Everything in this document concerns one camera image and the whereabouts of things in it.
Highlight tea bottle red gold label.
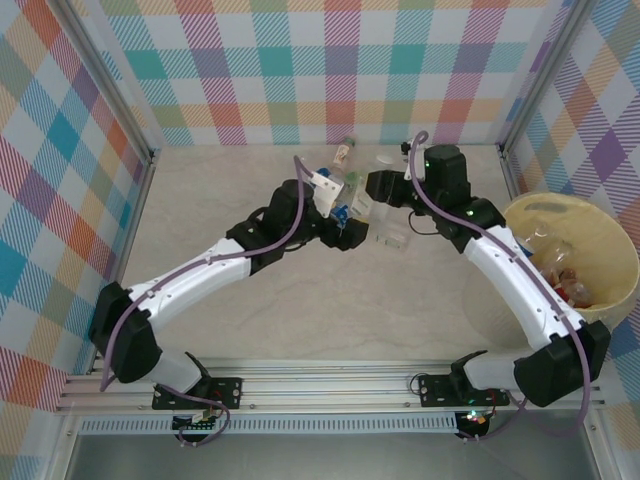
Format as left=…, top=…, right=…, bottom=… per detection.
left=552, top=267, right=581, bottom=289

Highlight yellow plastic bin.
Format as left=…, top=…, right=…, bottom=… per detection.
left=462, top=193, right=640, bottom=351

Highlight clear bottle green label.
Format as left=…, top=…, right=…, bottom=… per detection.
left=343, top=153, right=396, bottom=226

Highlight crushed clear bottle green cap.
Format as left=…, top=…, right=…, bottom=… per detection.
left=372, top=222, right=414, bottom=251

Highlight small bottle green cap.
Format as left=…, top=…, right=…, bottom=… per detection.
left=333, top=138, right=357, bottom=166

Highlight small circuit board lit leds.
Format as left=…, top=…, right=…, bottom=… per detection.
left=457, top=409, right=489, bottom=439

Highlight grey metal panel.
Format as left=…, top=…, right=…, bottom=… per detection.
left=64, top=432, right=601, bottom=480

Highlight small circuit board green connector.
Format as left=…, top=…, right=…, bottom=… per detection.
left=172, top=412, right=224, bottom=434

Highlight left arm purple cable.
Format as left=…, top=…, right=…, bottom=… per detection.
left=99, top=155, right=305, bottom=448

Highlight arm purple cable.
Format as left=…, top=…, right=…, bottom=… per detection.
left=99, top=155, right=305, bottom=448
left=407, top=130, right=591, bottom=444

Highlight aluminium side rail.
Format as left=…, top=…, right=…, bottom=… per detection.
left=84, top=149, right=159, bottom=376
left=498, top=144, right=521, bottom=206

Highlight aluminium frame post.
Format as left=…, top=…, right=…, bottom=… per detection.
left=57, top=0, right=161, bottom=169
left=497, top=0, right=601, bottom=159

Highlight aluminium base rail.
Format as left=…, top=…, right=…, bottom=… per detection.
left=54, top=357, right=609, bottom=414

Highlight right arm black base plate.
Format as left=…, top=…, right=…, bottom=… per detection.
left=417, top=372, right=511, bottom=409

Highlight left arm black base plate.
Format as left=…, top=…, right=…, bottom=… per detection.
left=152, top=377, right=245, bottom=411

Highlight slotted grey cable duct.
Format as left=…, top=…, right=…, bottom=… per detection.
left=79, top=412, right=461, bottom=436

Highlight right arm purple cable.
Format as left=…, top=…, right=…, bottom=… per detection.
left=407, top=130, right=591, bottom=444

